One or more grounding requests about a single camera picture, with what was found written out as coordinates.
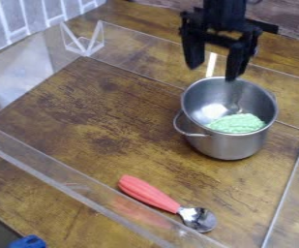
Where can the clear acrylic enclosure wall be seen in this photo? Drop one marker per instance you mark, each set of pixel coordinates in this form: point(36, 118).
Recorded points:
point(93, 91)

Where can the silver metal pot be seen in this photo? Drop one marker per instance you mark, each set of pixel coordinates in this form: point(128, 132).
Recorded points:
point(213, 98)

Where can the green bumpy toy gourd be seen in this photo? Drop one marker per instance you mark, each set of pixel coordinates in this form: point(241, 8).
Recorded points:
point(237, 123)

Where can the red handled metal spoon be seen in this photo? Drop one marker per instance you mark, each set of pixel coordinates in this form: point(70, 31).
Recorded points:
point(197, 218)

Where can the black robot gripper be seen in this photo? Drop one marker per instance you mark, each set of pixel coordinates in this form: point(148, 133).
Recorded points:
point(220, 24)

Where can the blue object at corner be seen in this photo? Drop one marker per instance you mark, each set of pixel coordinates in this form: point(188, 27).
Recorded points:
point(30, 241)

